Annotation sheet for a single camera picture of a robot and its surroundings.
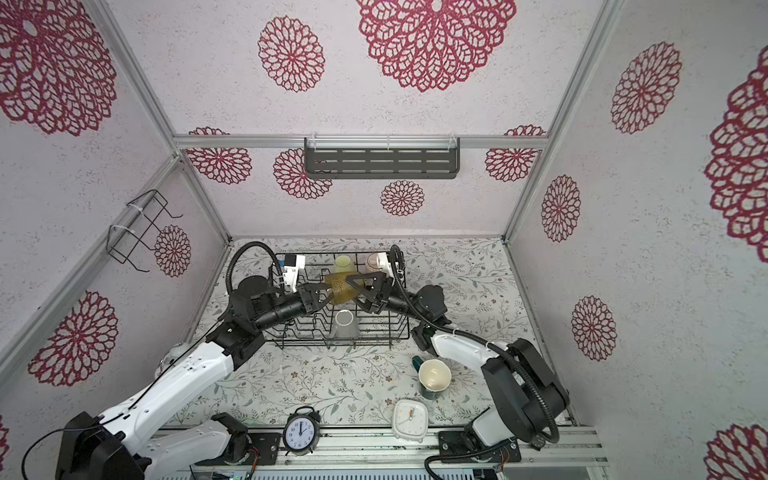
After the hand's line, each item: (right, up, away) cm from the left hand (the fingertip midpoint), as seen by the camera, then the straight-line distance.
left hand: (341, 291), depth 70 cm
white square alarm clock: (+17, -33, +6) cm, 38 cm away
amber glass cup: (+1, 0, -5) cm, 6 cm away
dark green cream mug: (+24, -24, +10) cm, 35 cm away
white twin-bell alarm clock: (-45, -17, +8) cm, 48 cm away
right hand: (+2, +1, -5) cm, 5 cm away
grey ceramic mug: (-1, -11, +13) cm, 18 cm away
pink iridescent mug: (+6, +7, +25) cm, 27 cm away
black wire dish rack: (-11, -14, +24) cm, 30 cm away
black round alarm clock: (-11, -35, +5) cm, 37 cm away
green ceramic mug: (-3, +6, +27) cm, 28 cm away
